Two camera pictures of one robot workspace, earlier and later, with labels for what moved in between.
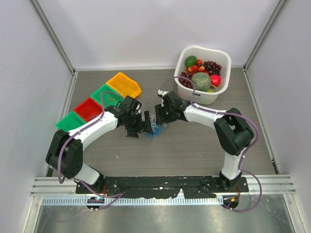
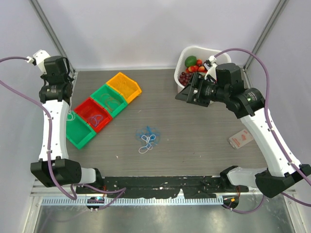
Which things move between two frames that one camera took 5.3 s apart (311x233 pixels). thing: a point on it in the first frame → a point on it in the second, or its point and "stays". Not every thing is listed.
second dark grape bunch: [186, 82] stays
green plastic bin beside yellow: [107, 96] stays
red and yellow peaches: [198, 67] stays
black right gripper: [160, 118] → [197, 81]
